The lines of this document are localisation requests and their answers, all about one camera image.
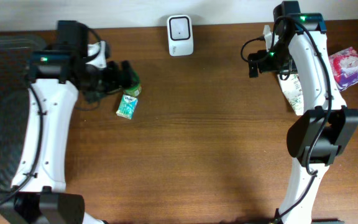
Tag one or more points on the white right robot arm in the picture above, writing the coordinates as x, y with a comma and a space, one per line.
297, 45

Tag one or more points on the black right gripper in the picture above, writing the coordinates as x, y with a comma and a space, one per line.
254, 62

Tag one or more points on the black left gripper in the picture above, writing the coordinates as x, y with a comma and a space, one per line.
109, 84

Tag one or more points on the white cream tube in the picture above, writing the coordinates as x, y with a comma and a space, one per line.
292, 91

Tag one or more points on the grey plastic basket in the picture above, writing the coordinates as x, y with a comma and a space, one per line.
15, 53

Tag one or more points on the green lid jar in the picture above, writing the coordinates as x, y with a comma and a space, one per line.
133, 86

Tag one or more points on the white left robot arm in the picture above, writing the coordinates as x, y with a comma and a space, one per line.
56, 76

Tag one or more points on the red purple tissue pack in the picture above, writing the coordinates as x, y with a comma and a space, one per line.
344, 65

